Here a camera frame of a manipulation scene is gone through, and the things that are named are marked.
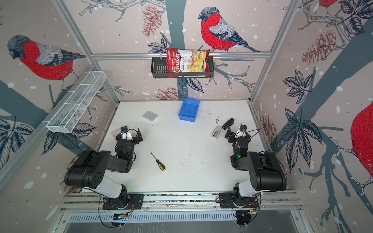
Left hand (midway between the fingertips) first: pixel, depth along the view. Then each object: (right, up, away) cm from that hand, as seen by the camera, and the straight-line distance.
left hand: (132, 126), depth 90 cm
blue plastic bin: (+35, +12, +27) cm, 46 cm away
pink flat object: (-17, -6, +11) cm, 21 cm away
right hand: (+66, -1, +1) cm, 66 cm away
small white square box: (+5, +6, +21) cm, 23 cm away
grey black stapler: (+55, -4, +11) cm, 56 cm away
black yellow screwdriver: (+19, -23, -5) cm, 30 cm away
